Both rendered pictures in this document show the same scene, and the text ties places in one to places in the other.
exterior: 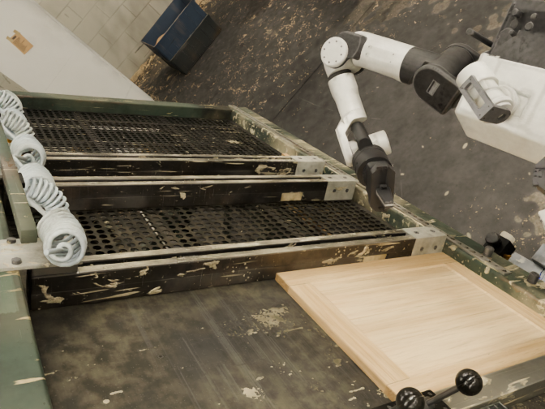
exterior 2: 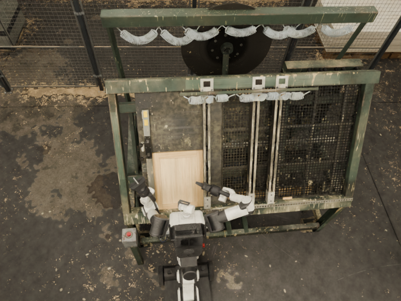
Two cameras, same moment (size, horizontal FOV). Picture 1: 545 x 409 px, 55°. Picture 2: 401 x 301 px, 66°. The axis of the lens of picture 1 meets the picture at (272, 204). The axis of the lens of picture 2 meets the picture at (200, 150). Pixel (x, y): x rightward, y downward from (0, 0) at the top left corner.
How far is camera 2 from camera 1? 2.02 m
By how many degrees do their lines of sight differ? 52
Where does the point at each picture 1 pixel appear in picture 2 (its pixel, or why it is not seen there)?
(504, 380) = (150, 176)
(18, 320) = (182, 89)
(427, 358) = (163, 167)
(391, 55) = (229, 210)
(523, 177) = (250, 291)
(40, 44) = not seen: outside the picture
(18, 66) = not seen: outside the picture
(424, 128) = (311, 288)
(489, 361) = (158, 180)
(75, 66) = not seen: outside the picture
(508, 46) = (195, 225)
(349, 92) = (237, 198)
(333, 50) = (246, 199)
